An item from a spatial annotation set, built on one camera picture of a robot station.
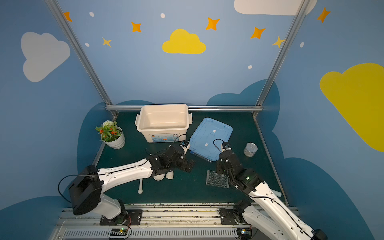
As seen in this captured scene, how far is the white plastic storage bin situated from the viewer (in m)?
0.96

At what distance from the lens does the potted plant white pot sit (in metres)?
0.90

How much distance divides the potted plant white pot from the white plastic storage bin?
126 millimetres
